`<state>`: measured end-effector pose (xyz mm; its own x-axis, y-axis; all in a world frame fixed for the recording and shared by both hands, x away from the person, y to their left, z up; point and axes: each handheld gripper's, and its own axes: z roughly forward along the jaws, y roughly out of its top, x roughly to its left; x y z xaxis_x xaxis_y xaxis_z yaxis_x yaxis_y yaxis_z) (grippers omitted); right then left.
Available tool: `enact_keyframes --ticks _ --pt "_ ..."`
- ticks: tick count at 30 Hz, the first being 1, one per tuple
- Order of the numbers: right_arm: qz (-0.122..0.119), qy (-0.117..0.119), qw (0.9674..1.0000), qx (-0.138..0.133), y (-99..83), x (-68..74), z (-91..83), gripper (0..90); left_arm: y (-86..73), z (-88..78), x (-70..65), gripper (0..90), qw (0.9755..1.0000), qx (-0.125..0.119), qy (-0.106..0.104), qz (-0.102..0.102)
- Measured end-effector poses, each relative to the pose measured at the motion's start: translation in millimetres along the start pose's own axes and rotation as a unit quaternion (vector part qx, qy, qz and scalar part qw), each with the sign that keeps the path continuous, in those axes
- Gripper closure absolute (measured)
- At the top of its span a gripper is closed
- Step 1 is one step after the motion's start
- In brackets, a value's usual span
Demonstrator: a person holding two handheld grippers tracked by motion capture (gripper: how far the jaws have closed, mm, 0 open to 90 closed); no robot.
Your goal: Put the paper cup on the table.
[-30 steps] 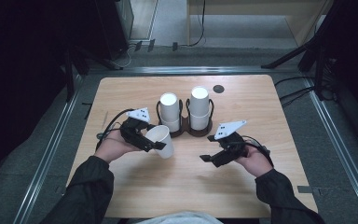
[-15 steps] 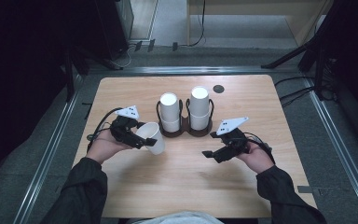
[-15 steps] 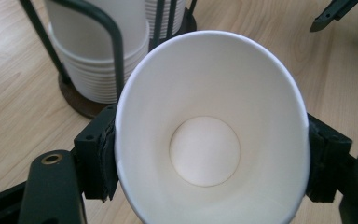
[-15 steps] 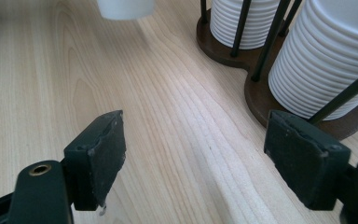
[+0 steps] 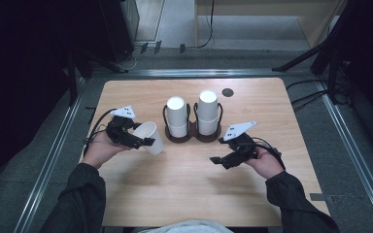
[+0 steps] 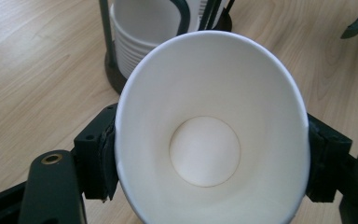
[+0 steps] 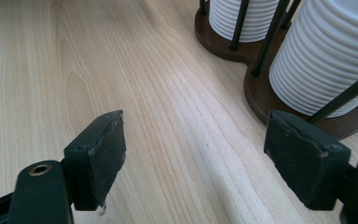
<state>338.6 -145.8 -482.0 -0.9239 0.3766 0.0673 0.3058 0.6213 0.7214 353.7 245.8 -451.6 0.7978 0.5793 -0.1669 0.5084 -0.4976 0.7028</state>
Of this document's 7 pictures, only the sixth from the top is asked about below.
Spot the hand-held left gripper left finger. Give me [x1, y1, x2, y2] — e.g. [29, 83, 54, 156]
[73, 103, 119, 203]

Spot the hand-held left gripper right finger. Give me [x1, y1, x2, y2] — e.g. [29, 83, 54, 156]
[305, 113, 353, 203]

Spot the single white paper cup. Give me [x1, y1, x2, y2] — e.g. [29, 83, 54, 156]
[114, 30, 311, 224]

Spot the short stack of white paper cups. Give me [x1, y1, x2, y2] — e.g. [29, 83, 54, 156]
[109, 0, 200, 80]

